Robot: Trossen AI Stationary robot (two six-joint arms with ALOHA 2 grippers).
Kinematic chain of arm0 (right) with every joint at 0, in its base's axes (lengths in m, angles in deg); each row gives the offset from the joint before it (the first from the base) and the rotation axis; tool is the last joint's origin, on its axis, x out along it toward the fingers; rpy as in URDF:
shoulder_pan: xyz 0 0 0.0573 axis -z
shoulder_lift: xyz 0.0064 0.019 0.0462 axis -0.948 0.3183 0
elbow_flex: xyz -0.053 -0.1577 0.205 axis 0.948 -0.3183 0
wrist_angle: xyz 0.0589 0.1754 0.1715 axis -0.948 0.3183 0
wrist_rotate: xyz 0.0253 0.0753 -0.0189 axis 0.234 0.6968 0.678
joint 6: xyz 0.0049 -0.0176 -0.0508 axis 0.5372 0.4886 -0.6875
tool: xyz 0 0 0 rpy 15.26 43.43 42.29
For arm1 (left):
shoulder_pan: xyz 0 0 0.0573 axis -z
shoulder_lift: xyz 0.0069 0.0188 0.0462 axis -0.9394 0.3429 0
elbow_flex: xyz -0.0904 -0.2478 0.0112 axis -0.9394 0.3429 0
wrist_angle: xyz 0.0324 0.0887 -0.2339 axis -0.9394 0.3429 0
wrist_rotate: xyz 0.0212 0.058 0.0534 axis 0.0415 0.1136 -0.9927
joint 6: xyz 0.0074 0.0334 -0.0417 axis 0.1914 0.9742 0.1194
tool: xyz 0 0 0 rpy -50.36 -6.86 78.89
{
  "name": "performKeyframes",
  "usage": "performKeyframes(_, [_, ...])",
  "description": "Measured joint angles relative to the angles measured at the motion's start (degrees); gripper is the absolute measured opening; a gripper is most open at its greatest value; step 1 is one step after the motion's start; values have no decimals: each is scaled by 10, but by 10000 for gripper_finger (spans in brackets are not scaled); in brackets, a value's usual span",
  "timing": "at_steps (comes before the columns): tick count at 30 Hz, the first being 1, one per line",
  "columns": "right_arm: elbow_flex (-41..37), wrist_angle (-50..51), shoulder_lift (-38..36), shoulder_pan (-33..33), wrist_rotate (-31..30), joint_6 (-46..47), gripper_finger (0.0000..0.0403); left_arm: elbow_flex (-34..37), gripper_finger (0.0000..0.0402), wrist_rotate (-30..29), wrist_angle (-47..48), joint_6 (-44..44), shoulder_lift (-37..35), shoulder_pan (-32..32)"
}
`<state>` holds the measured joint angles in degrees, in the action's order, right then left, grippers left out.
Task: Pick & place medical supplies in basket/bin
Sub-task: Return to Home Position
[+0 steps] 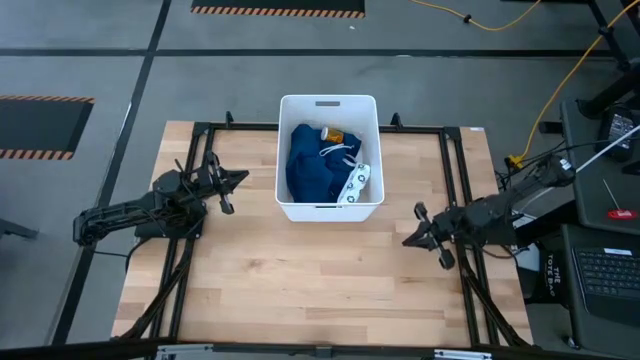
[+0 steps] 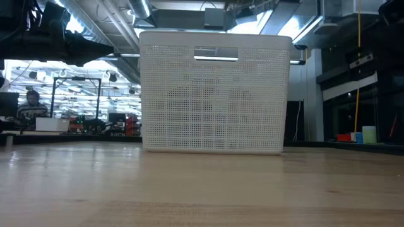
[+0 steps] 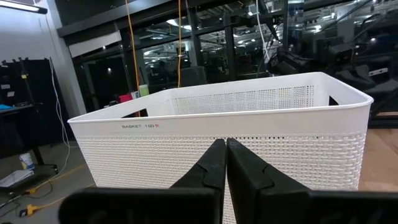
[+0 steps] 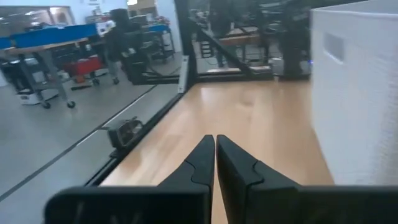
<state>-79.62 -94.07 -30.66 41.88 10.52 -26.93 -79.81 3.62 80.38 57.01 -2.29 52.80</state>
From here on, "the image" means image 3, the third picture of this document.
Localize thick white hanging cable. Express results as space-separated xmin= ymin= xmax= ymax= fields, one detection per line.
xmin=255 ymin=0 xmax=272 ymax=65

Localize white roller blind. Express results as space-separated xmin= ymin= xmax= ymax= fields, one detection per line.
xmin=68 ymin=30 xmax=123 ymax=58

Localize yellow extension cord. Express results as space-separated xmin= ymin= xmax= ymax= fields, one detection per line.
xmin=18 ymin=164 xmax=85 ymax=218

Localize black office chair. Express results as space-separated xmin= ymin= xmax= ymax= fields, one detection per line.
xmin=334 ymin=63 xmax=398 ymax=94

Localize white paper sheet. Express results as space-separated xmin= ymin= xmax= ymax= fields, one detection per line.
xmin=0 ymin=169 xmax=34 ymax=188

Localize thin white hanging cable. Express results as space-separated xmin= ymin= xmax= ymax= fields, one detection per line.
xmin=49 ymin=57 xmax=72 ymax=175

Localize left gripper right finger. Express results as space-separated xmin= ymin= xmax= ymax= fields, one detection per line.
xmin=226 ymin=138 xmax=398 ymax=224

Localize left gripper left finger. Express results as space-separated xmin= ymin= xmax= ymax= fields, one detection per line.
xmin=58 ymin=138 xmax=227 ymax=224

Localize black shelf unit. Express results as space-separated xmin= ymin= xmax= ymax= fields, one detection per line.
xmin=0 ymin=57 xmax=60 ymax=158

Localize white tube light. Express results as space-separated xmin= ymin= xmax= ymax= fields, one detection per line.
xmin=0 ymin=0 xmax=49 ymax=15

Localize hanging yellow cable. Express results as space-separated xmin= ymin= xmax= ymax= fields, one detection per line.
xmin=124 ymin=0 xmax=141 ymax=118

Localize white perforated plastic basket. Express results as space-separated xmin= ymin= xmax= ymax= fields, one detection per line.
xmin=67 ymin=72 xmax=374 ymax=224

